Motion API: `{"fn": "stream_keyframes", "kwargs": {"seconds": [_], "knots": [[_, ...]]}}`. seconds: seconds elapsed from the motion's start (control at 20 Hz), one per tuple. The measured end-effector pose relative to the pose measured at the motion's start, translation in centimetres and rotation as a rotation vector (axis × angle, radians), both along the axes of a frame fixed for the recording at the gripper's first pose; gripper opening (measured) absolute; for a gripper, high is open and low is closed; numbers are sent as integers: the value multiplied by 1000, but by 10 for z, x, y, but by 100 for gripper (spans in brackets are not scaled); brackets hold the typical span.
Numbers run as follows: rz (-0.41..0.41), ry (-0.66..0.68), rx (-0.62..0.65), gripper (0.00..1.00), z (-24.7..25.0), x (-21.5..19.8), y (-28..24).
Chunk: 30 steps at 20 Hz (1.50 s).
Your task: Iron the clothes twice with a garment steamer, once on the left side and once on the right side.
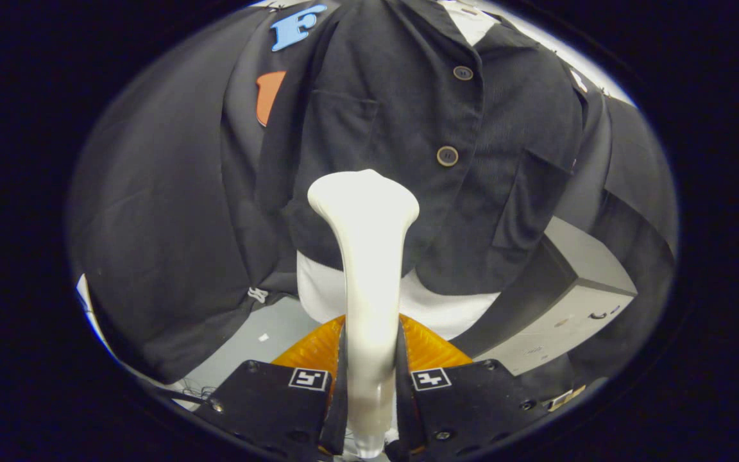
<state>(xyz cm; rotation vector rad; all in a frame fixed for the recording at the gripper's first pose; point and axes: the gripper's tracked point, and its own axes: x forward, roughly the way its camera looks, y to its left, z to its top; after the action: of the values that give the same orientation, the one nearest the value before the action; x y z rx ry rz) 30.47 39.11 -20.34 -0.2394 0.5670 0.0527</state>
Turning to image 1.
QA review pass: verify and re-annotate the white garment steamer wand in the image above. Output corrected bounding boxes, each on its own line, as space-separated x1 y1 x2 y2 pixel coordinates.
307 169 420 458

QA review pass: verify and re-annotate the grey cabinet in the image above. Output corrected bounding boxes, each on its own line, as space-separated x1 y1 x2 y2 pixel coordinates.
472 216 638 377

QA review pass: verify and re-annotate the black blazer jacket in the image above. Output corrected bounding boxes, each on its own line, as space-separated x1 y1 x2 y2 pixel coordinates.
219 0 585 297

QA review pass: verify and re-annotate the black backdrop cloth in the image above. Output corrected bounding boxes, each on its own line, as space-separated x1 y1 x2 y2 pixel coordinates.
65 3 678 398

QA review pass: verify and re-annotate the tan and white object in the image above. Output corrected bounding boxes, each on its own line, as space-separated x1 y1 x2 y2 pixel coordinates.
546 384 587 411

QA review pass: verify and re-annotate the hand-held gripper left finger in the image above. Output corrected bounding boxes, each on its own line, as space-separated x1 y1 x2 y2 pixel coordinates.
191 314 349 459

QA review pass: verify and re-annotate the white panel with blue edge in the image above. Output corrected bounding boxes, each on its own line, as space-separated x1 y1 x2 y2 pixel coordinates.
76 275 114 354

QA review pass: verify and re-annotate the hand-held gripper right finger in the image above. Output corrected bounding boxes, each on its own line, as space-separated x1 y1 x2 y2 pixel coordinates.
397 312 553 459

